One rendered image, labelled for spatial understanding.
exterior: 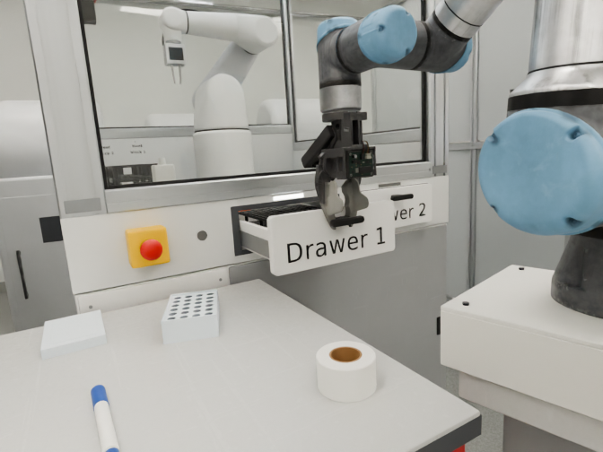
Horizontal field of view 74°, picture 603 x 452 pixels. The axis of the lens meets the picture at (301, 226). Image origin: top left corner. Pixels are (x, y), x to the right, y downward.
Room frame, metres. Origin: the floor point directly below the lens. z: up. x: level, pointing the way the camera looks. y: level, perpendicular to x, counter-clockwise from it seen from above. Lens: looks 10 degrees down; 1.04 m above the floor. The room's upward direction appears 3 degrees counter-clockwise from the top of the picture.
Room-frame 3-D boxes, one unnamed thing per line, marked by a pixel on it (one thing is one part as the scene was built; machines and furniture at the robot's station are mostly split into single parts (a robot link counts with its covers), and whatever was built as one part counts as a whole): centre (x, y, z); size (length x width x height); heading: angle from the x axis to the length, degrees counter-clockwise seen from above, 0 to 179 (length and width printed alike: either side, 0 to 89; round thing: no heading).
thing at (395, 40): (0.67, -0.15, 1.20); 0.11 x 0.11 x 0.08; 28
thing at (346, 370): (0.44, -0.04, 0.78); 0.07 x 0.07 x 0.04
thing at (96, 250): (1.38, 0.22, 0.87); 1.02 x 0.95 x 0.14; 119
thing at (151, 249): (0.74, 0.29, 0.88); 0.04 x 0.03 x 0.04; 119
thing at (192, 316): (0.64, 0.19, 0.78); 0.12 x 0.08 x 0.04; 11
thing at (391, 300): (1.39, 0.21, 0.40); 1.03 x 0.95 x 0.80; 119
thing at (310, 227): (0.78, -0.07, 0.87); 0.29 x 0.02 x 0.11; 119
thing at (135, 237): (0.77, 0.30, 0.88); 0.07 x 0.05 x 0.07; 119
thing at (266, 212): (0.95, 0.03, 0.87); 0.22 x 0.18 x 0.06; 29
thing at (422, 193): (1.09, -0.25, 0.87); 0.29 x 0.02 x 0.11; 119
